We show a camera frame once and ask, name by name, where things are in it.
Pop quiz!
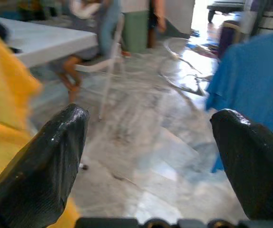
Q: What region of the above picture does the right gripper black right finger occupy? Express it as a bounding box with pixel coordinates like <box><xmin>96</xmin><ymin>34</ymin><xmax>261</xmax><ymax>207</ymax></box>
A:
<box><xmin>209</xmin><ymin>108</ymin><xmax>273</xmax><ymax>220</ymax></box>

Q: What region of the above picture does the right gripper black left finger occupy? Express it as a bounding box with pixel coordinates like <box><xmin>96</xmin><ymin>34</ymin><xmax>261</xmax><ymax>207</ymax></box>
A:
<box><xmin>0</xmin><ymin>103</ymin><xmax>90</xmax><ymax>228</ymax></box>

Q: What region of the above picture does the yellow shirt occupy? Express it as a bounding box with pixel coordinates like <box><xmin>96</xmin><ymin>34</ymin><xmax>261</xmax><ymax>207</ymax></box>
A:
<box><xmin>0</xmin><ymin>19</ymin><xmax>80</xmax><ymax>228</ymax></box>

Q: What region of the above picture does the blue shirt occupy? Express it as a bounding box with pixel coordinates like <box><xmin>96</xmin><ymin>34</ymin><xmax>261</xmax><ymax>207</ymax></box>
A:
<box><xmin>205</xmin><ymin>28</ymin><xmax>273</xmax><ymax>174</ymax></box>

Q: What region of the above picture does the white folding table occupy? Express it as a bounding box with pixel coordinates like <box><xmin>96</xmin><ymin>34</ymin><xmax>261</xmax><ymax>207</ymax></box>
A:
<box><xmin>0</xmin><ymin>16</ymin><xmax>99</xmax><ymax>68</ymax></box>

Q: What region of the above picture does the white folding chair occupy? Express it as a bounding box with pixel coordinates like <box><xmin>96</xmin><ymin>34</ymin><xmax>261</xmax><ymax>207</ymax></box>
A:
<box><xmin>74</xmin><ymin>11</ymin><xmax>127</xmax><ymax>121</ymax></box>

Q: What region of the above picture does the black drying rack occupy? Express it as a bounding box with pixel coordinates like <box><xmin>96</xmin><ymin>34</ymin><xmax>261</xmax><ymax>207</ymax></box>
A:
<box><xmin>243</xmin><ymin>0</ymin><xmax>273</xmax><ymax>36</ymax></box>

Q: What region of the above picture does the seated person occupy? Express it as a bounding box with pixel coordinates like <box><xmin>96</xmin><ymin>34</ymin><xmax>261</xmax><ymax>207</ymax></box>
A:
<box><xmin>55</xmin><ymin>0</ymin><xmax>123</xmax><ymax>103</ymax></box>

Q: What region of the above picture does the dark wheeled trolley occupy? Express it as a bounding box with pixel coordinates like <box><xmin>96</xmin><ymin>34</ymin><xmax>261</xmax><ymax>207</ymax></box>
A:
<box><xmin>207</xmin><ymin>1</ymin><xmax>245</xmax><ymax>22</ymax></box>

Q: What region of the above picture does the green plastic bin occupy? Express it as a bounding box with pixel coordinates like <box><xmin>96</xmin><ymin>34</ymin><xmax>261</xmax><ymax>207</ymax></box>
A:
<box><xmin>122</xmin><ymin>10</ymin><xmax>150</xmax><ymax>54</ymax></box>

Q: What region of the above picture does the orange hanging cloth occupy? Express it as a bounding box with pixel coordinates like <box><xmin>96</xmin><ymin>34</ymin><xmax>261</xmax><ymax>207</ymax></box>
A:
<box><xmin>154</xmin><ymin>0</ymin><xmax>168</xmax><ymax>33</ymax></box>

